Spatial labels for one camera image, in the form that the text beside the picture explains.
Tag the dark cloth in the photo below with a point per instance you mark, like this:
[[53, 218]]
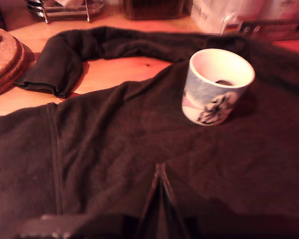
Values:
[[114, 149]]

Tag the illustrated white blue mug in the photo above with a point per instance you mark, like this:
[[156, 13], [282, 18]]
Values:
[[209, 104]]

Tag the large round cork trivet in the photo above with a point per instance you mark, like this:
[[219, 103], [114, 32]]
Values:
[[15, 74]]

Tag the medium cork trivet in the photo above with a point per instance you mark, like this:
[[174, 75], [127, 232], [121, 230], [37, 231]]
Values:
[[5, 59]]

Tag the dark printed flat box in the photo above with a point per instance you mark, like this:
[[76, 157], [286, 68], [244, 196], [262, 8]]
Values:
[[276, 30]]

